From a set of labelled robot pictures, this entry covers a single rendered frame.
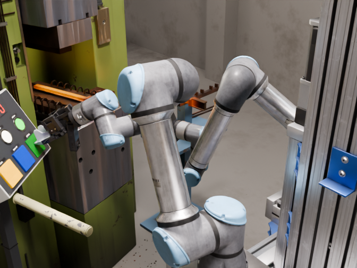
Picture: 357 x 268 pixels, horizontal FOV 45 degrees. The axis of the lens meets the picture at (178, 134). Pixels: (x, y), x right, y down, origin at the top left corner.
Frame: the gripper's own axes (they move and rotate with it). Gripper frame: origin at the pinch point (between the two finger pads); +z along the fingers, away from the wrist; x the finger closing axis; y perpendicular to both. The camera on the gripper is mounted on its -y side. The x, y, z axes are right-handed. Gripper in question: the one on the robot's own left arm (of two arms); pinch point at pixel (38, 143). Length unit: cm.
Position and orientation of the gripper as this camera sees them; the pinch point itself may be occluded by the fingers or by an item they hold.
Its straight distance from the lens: 167.2
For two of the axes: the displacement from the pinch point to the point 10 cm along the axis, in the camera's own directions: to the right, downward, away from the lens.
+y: -5.0, -8.0, -3.3
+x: -1.3, 4.5, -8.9
